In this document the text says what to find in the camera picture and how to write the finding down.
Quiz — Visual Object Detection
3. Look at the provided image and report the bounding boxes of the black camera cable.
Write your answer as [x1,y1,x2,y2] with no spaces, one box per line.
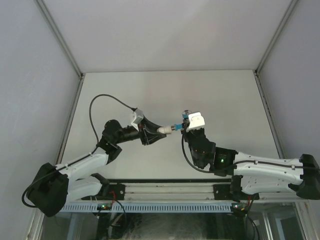
[180,129,211,173]
[89,93,138,145]

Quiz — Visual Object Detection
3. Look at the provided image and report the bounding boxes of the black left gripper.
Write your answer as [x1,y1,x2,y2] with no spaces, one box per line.
[114,116,166,146]

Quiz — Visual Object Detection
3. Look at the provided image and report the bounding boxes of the blue slotted cable duct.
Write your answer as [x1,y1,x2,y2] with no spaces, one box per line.
[60,202,232,213]

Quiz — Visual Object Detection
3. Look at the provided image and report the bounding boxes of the black right camera cable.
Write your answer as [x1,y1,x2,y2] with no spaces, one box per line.
[180,129,211,173]

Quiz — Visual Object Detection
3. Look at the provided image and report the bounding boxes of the right aluminium frame post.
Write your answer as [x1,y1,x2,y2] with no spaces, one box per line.
[254,0,301,75]

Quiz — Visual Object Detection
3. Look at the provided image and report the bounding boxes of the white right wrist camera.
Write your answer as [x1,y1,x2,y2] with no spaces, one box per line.
[186,112,205,132]

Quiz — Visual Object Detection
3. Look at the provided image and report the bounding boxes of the white pipe elbow fitting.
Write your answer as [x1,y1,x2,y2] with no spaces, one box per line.
[157,125,173,135]

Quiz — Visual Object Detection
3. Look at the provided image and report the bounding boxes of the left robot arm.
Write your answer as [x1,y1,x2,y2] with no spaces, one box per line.
[21,116,172,217]

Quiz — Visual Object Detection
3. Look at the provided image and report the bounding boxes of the blue water faucet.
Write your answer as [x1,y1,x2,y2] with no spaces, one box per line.
[170,110,192,131]

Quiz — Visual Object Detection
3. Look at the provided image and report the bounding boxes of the left aluminium frame post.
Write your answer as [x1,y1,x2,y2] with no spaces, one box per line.
[33,0,83,79]

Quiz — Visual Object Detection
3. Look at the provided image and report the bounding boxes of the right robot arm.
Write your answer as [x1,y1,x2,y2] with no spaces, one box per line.
[181,127,320,200]

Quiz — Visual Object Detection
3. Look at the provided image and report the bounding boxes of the aluminium frame post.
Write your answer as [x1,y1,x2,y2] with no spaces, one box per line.
[33,0,83,79]
[254,0,301,75]

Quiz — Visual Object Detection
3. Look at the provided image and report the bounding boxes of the black left camera cable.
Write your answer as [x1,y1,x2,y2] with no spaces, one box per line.
[89,93,138,145]

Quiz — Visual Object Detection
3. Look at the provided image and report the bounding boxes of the aluminium front rail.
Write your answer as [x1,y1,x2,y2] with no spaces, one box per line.
[62,178,307,202]

